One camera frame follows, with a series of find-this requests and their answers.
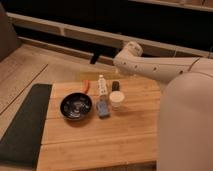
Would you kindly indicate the dark green mat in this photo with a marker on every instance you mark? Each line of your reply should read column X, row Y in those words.
column 20, row 145

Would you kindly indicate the wooden cutting board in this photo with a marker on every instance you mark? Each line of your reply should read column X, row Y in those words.
column 127, row 136

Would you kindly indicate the white glue tube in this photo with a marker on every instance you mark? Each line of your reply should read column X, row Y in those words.
column 102, row 86

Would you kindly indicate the white ceramic cup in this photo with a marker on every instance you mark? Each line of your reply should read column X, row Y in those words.
column 116, row 98

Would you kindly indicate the blue sponge block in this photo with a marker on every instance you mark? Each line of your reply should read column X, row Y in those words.
column 102, row 109

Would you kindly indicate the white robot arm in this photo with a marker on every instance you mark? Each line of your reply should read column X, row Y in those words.
column 185, row 120

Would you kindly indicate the beige shelf rail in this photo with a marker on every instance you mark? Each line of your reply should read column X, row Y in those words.
column 103, row 38

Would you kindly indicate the black eraser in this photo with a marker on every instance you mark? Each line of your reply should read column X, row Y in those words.
column 115, row 86

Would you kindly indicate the grey chair corner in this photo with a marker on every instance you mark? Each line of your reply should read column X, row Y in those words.
column 9, row 40

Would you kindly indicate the dark blue ceramic bowl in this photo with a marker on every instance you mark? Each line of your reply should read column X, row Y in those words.
column 76, row 106

